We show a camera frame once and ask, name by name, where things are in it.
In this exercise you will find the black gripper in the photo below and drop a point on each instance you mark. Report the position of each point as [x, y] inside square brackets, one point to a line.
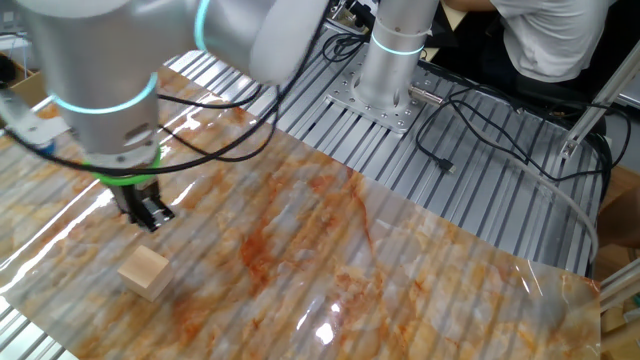
[132, 195]

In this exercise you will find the open cardboard box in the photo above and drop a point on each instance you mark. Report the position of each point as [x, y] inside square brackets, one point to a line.
[30, 87]

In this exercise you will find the person in white shirt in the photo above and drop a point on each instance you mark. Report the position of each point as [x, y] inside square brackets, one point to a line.
[550, 35]

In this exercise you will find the grey metal cabinet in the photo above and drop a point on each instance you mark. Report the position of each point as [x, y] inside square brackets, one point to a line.
[7, 30]

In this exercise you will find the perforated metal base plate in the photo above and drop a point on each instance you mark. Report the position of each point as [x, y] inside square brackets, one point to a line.
[345, 95]

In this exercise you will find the aluminium profile bar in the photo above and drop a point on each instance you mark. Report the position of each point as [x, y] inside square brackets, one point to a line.
[620, 285]

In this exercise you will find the aluminium frame post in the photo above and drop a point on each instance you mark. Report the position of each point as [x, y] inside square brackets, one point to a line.
[595, 110]

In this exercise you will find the orange marble pattern mat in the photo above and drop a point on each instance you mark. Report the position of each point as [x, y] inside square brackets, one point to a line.
[350, 260]

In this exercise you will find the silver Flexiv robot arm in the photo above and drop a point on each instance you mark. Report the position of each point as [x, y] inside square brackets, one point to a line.
[100, 60]

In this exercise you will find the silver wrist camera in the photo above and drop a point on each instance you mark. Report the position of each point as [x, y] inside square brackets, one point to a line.
[25, 122]

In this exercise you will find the bare person forearm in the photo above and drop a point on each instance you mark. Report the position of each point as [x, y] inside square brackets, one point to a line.
[465, 4]

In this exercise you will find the silver base connector plug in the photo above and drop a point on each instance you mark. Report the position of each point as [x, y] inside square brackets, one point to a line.
[425, 95]

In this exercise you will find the light wooden block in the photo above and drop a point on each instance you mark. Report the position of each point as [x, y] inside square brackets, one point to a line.
[145, 272]

